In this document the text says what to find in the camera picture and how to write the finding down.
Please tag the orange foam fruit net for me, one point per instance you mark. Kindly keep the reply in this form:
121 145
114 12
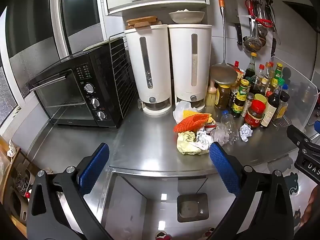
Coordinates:
190 123

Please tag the wooden cutting board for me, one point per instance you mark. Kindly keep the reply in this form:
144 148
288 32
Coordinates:
141 22

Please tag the grey cloth pad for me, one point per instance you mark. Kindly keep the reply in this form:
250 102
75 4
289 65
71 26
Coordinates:
100 45

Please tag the metal ladle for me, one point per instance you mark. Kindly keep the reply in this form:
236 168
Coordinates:
262 31

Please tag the grey trash bin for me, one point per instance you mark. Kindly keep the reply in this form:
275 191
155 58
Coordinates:
192 207

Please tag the crumpled paper ball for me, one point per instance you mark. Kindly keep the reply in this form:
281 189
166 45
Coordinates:
246 132

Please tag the black toaster oven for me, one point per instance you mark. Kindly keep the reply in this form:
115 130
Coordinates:
75 90

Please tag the hanging metal tongs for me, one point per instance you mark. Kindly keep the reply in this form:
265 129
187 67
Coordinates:
273 17

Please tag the white paper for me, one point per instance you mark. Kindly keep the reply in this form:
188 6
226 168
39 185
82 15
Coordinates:
203 141

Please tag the white bowl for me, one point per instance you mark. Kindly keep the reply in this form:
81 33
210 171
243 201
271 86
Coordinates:
186 17

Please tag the clear plastic film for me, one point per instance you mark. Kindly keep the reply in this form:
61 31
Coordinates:
220 135

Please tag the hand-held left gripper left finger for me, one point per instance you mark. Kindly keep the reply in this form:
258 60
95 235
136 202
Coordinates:
96 167

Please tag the black cat sticker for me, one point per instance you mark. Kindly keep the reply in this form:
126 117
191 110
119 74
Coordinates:
292 182
298 217

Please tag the white rice dispenser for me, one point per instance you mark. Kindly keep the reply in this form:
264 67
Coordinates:
191 62
147 65

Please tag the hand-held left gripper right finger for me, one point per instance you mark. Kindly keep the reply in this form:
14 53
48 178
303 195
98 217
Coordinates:
223 170

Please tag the clear blue-capped plastic bottle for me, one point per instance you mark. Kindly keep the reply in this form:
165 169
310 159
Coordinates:
231 127

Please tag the cluster of condiment bottles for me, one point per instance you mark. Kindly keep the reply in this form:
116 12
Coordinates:
255 110

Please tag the white plastic bag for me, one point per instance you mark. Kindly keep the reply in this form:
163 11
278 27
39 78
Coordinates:
179 111

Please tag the kitchen cleaver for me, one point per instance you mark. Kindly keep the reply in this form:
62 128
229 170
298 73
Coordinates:
231 7

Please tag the clear acrylic splash guard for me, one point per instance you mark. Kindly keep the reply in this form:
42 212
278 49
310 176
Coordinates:
300 90

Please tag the pale yellow paper wrapper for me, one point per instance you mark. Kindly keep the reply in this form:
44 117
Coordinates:
187 143

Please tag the red kitchen scissors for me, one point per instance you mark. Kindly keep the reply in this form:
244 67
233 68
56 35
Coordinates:
261 20

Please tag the metal skimmer spoon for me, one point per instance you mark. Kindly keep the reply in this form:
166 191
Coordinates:
252 44

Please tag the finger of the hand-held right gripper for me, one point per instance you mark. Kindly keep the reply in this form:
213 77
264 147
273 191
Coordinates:
296 135

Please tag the wooden storage box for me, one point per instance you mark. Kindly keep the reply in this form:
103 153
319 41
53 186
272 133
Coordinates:
13 175

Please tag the yellow corn cob piece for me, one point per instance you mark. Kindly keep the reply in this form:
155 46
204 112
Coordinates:
189 113

